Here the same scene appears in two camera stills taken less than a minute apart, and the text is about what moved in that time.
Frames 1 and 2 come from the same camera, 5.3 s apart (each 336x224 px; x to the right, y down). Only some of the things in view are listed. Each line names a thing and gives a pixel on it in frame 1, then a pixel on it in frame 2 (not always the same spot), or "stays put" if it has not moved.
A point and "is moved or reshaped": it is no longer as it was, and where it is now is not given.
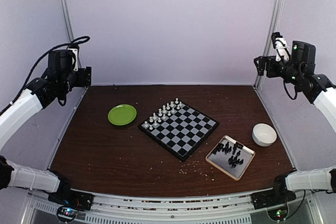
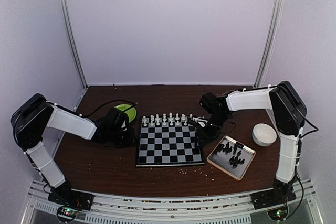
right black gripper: (263, 59) -> (203, 136)
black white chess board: (178, 128) is moved or reshaped
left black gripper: (85, 77) -> (131, 139)
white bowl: (263, 135) stays put
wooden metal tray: (230, 157) stays put
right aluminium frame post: (273, 20) stays put
